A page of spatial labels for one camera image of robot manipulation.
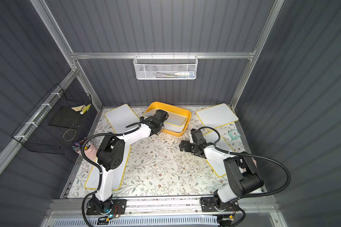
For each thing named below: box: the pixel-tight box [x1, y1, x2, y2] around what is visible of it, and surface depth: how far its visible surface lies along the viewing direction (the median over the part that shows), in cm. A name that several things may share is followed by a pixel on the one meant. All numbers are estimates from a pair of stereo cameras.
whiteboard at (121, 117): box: [104, 104, 141, 134], surface depth 118 cm
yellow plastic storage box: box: [142, 101, 192, 138], surface depth 114 cm
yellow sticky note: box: [71, 104, 85, 112], surface depth 84 cm
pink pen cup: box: [72, 137, 98, 161], surface depth 86 cm
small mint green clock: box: [227, 129, 242, 140], surface depth 102 cm
